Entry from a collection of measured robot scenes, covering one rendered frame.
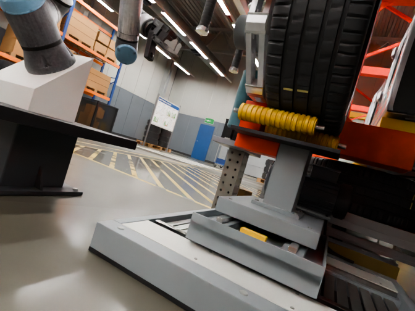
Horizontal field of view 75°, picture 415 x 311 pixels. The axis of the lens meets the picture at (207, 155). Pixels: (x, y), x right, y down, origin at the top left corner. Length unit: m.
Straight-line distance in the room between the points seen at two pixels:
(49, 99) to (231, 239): 0.85
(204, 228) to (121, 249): 0.22
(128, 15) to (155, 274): 0.95
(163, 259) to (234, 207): 0.27
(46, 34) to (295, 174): 1.03
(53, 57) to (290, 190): 1.01
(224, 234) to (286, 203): 0.27
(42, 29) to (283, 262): 1.11
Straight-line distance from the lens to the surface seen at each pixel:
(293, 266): 0.72
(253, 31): 0.88
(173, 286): 0.67
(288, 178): 0.93
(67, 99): 1.25
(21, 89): 1.22
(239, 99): 1.17
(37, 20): 1.23
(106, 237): 0.77
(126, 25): 1.24
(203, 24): 1.05
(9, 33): 11.15
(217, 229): 0.76
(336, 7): 0.79
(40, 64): 1.26
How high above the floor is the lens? 0.33
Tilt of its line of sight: level
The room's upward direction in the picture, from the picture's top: 17 degrees clockwise
